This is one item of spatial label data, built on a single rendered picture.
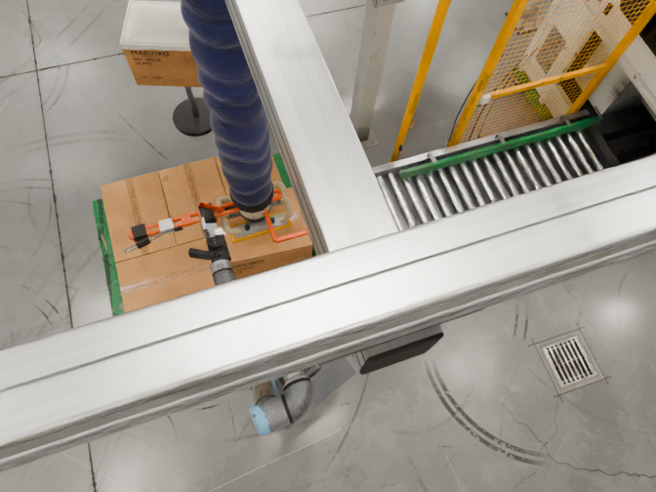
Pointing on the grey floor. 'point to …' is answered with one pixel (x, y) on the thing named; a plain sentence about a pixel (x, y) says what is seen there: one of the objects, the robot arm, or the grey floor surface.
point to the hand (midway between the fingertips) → (203, 225)
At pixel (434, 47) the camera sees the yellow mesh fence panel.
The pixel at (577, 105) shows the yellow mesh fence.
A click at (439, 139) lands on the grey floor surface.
